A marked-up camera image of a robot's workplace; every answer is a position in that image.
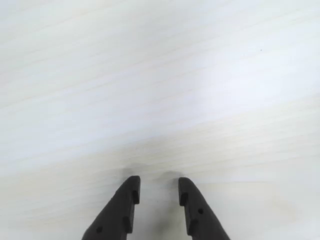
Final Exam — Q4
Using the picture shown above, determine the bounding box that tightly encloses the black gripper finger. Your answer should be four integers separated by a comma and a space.
81, 175, 141, 240
178, 177, 231, 240

